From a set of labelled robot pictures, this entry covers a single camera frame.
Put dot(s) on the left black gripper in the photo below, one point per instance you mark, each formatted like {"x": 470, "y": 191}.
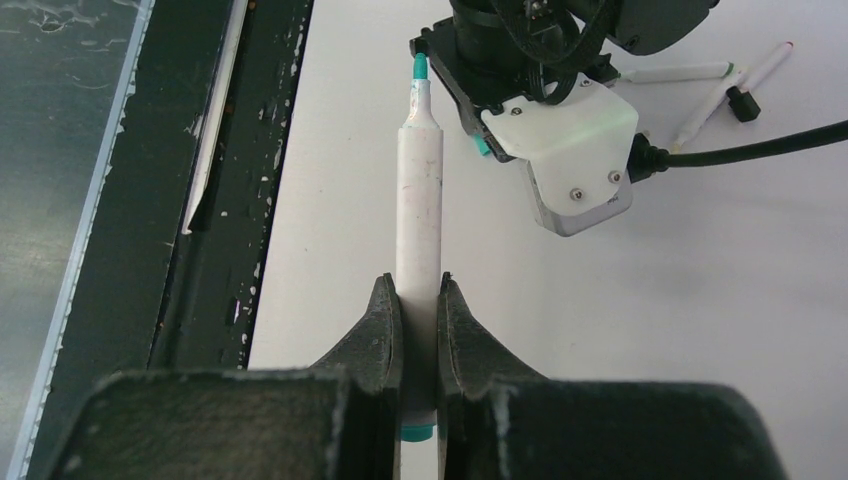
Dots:
{"x": 488, "y": 52}

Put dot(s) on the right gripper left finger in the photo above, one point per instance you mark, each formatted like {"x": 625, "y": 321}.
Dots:
{"x": 336, "y": 419}

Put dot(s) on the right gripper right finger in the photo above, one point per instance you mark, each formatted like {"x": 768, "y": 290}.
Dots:
{"x": 498, "y": 418}

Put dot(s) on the white teal marker pen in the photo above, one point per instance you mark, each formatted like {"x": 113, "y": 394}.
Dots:
{"x": 420, "y": 147}

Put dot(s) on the white black marker pen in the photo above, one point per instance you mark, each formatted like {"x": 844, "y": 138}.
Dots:
{"x": 691, "y": 126}

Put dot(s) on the black pen cap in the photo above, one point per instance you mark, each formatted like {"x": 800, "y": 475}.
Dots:
{"x": 742, "y": 104}

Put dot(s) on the white green marker pen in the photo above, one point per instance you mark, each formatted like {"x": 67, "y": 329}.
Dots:
{"x": 680, "y": 73}

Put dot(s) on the white red marker pen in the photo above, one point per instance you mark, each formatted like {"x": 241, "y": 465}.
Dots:
{"x": 765, "y": 67}

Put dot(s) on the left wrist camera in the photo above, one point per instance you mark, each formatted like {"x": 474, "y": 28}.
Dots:
{"x": 573, "y": 155}

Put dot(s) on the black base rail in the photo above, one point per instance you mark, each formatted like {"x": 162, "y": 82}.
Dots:
{"x": 166, "y": 268}

